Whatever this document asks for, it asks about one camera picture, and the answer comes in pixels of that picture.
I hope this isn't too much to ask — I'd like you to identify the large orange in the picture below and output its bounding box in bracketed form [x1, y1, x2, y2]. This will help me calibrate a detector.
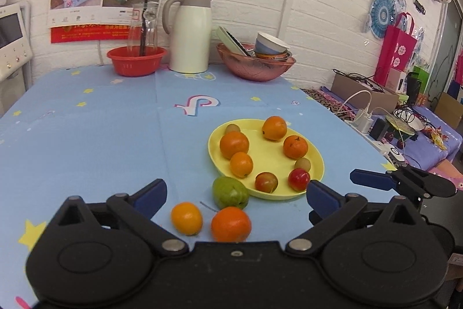
[219, 131, 250, 160]

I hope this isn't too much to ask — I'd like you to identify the glass bottle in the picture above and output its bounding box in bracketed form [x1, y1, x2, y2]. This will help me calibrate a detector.
[126, 3, 160, 57]

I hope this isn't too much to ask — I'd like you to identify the small orange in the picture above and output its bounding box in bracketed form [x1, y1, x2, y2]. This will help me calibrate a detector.
[229, 151, 254, 178]

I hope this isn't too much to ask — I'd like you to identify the white charger cable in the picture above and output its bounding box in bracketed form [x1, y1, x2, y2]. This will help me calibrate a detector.
[339, 90, 373, 116]

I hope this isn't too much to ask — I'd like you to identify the small white box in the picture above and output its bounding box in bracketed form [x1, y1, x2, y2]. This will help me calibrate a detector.
[387, 67, 408, 93]

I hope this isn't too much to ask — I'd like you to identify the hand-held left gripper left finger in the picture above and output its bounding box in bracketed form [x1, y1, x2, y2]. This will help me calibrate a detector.
[54, 179, 189, 256]

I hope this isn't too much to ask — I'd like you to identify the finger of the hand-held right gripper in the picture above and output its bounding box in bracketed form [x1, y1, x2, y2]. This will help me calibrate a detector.
[350, 165, 456, 200]

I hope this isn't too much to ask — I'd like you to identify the black cylinder speaker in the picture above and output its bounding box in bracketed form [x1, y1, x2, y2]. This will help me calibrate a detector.
[405, 72, 422, 106]

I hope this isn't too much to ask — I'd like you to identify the cardboard box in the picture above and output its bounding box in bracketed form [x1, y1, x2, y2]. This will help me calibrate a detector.
[330, 72, 400, 115]

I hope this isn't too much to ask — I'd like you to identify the white charger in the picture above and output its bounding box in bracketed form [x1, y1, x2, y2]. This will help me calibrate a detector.
[352, 109, 373, 133]

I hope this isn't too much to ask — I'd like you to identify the green guava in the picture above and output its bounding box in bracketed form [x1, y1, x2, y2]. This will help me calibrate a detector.
[212, 176, 250, 210]

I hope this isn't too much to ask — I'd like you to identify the red apple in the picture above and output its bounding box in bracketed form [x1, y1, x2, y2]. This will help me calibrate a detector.
[288, 168, 311, 192]

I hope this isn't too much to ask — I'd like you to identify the brown patterned cloth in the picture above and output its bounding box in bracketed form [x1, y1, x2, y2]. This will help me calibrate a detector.
[300, 87, 359, 122]

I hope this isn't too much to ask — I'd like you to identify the green bag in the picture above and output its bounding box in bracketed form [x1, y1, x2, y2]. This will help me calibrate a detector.
[412, 65, 432, 97]

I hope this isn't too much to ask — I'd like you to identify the white appliance with screen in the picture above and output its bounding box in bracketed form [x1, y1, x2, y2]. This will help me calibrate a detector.
[0, 3, 34, 114]

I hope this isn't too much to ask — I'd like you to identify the white and blue bowl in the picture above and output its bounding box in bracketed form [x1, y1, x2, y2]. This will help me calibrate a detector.
[254, 32, 290, 56]

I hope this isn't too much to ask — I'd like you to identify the small red-green fruit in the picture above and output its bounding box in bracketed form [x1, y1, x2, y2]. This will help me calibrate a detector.
[255, 172, 279, 193]

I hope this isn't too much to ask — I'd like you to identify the blue patterned round fan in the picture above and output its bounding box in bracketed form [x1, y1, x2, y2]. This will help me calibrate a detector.
[363, 0, 397, 39]

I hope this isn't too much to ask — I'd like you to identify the white thermos jug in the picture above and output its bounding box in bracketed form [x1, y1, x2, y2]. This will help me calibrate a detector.
[161, 0, 213, 74]

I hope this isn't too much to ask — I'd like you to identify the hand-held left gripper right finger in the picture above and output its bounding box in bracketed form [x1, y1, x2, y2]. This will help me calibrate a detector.
[286, 180, 424, 256]

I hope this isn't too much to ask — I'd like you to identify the black power adapter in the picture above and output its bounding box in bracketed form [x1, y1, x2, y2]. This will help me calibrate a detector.
[369, 117, 390, 142]

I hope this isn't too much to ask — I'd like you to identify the purple bedsheet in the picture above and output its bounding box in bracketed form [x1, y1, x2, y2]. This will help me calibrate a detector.
[397, 105, 463, 170]

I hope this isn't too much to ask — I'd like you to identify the patterned rim bowl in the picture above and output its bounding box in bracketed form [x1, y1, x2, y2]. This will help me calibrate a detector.
[256, 50, 292, 61]

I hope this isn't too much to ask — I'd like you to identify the yellowish orange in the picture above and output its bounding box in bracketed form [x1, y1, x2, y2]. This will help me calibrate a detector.
[171, 202, 203, 236]

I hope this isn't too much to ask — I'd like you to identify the red plastic basket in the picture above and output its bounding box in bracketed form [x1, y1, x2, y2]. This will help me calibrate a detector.
[106, 46, 168, 77]

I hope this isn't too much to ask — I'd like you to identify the brown carton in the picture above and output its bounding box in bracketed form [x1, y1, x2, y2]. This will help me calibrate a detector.
[433, 91, 463, 129]

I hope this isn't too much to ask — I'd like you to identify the yellow plastic plate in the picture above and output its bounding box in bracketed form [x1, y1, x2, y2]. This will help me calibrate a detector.
[207, 118, 325, 201]

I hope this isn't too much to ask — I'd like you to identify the white power strip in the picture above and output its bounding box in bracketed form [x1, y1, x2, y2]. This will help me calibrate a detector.
[346, 120, 406, 165]

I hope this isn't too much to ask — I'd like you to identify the pink glass bowl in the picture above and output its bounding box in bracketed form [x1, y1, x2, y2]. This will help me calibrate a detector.
[216, 43, 297, 83]

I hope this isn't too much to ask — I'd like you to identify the pink gift bag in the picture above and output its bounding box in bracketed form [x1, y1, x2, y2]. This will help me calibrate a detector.
[375, 12, 417, 87]

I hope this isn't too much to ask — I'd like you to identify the orange with stem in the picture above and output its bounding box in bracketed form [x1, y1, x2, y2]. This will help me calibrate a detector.
[282, 135, 309, 160]

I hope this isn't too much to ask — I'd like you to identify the round green-rimmed dish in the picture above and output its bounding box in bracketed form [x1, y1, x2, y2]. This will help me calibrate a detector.
[384, 114, 417, 140]

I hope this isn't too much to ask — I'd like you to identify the tilted pale green dish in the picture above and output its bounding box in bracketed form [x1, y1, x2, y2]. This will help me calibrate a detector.
[216, 26, 256, 57]

